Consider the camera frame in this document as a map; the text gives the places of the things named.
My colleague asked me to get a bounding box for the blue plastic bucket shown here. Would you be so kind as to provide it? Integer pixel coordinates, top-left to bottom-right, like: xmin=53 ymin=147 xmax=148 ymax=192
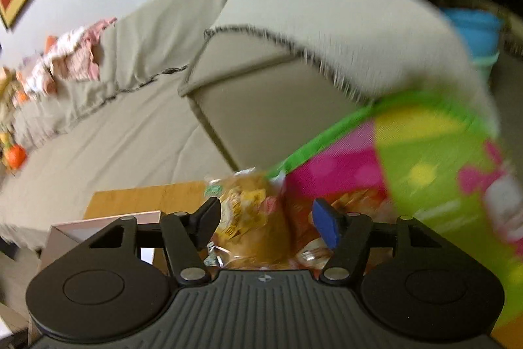
xmin=440 ymin=8 xmax=503 ymax=61

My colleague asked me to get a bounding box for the red snack bag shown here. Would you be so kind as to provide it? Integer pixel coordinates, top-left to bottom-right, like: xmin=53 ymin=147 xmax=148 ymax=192
xmin=285 ymin=187 xmax=391 ymax=272

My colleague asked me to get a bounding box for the brown cardboard box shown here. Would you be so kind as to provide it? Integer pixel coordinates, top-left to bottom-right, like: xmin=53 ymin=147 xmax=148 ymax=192
xmin=41 ymin=211 xmax=162 ymax=272

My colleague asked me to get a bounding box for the beige fringed throw blanket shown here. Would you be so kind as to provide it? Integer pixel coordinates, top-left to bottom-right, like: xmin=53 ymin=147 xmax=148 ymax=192
xmin=204 ymin=0 xmax=500 ymax=137

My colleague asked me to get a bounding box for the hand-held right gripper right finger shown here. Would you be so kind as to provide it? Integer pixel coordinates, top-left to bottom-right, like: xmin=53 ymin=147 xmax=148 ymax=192
xmin=312 ymin=199 xmax=430 ymax=288

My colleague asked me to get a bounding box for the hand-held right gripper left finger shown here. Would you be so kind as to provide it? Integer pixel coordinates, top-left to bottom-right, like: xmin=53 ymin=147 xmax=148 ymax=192
xmin=88 ymin=197 xmax=222 ymax=288

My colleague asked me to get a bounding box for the orange toy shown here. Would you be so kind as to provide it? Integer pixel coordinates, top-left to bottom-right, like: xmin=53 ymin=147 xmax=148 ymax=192
xmin=3 ymin=144 xmax=28 ymax=170

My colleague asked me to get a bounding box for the colourful cartoon play mat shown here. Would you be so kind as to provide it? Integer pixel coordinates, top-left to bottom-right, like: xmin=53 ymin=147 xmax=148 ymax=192
xmin=265 ymin=89 xmax=523 ymax=338

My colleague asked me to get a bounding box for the beige sofa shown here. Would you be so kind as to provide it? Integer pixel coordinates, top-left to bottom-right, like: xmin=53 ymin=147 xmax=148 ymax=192
xmin=0 ymin=0 xmax=370 ymax=252

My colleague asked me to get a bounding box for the pile of pink clothes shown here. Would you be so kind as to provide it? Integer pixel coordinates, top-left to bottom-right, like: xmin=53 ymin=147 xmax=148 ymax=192
xmin=16 ymin=18 xmax=119 ymax=96

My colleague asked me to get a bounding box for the yellow label snack bag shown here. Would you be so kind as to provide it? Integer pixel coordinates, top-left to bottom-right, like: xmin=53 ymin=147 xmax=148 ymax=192
xmin=204 ymin=168 xmax=292 ymax=269

